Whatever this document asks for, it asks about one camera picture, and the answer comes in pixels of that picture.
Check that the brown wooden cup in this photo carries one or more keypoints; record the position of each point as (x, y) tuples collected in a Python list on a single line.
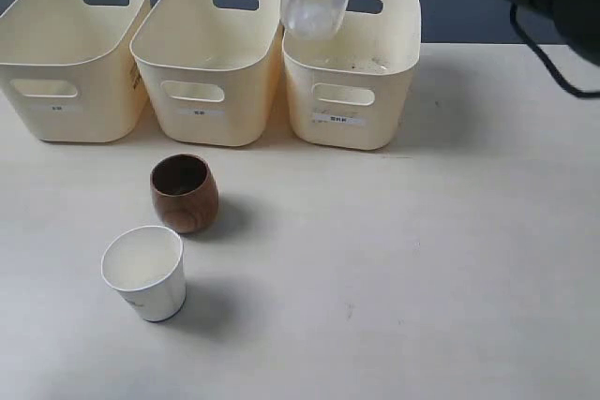
[(184, 193)]

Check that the white paper cup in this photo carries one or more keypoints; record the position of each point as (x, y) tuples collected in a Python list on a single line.
[(145, 266)]

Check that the right cream plastic bin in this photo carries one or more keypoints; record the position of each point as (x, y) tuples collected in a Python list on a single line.
[(349, 91)]

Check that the cream plastic bin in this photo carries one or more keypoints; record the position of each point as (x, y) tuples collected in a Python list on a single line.
[(349, 91), (67, 70), (211, 67)]

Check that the middle cream plastic bin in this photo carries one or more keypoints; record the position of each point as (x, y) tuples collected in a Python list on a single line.
[(211, 67)]

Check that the left cream plastic bin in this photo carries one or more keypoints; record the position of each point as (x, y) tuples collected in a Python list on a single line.
[(67, 70)]

